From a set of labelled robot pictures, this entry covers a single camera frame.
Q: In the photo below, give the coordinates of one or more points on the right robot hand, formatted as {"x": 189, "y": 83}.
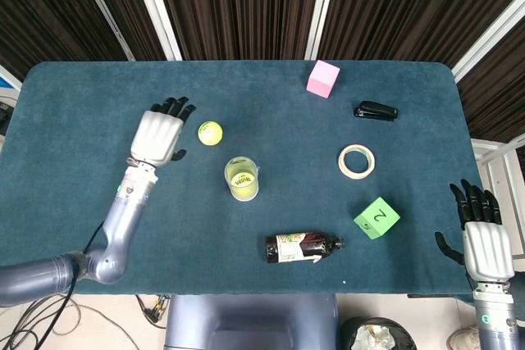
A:
{"x": 488, "y": 249}

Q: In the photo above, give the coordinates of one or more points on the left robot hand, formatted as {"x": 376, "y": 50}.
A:
{"x": 158, "y": 137}

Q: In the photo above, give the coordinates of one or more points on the yellow tennis ball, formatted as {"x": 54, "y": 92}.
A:
{"x": 210, "y": 133}
{"x": 241, "y": 180}

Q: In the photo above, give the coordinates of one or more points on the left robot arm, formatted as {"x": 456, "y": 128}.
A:
{"x": 121, "y": 223}

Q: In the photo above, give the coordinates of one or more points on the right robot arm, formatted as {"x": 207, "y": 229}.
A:
{"x": 496, "y": 321}

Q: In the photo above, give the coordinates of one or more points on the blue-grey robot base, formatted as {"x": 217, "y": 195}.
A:
{"x": 246, "y": 321}

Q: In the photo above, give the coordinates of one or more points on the clear plastic cup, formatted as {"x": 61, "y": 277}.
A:
{"x": 256, "y": 191}

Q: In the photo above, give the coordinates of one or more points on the white metal rack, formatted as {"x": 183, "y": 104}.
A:
{"x": 498, "y": 161}

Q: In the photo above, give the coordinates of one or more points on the white sneaker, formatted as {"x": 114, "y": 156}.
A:
{"x": 465, "y": 337}

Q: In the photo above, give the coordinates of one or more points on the green numbered foam cube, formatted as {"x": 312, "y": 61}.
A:
{"x": 377, "y": 219}

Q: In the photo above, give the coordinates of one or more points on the blue felt tablecloth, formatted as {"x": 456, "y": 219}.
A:
{"x": 266, "y": 79}

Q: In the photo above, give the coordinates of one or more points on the crumpled white waste paper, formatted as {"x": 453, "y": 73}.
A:
{"x": 375, "y": 337}

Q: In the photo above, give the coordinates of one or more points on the beige masking tape roll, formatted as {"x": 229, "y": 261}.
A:
{"x": 356, "y": 176}

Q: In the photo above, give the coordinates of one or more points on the black device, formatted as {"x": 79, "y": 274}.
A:
{"x": 5, "y": 114}

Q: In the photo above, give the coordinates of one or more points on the blue and white box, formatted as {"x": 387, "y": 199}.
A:
{"x": 8, "y": 83}

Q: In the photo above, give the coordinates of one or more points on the black trash bin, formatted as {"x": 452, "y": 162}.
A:
{"x": 346, "y": 333}

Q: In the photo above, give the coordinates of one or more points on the dark brown labelled bottle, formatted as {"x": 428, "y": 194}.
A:
{"x": 316, "y": 245}

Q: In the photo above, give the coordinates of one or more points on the pink foam cube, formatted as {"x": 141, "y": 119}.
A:
{"x": 322, "y": 79}

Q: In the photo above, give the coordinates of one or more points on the black stapler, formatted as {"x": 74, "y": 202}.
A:
{"x": 375, "y": 111}

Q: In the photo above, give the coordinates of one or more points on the black power plug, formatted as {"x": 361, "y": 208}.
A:
{"x": 152, "y": 317}

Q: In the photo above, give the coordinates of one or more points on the white partition post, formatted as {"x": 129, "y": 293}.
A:
{"x": 488, "y": 38}
{"x": 102, "y": 7}
{"x": 156, "y": 7}
{"x": 324, "y": 5}

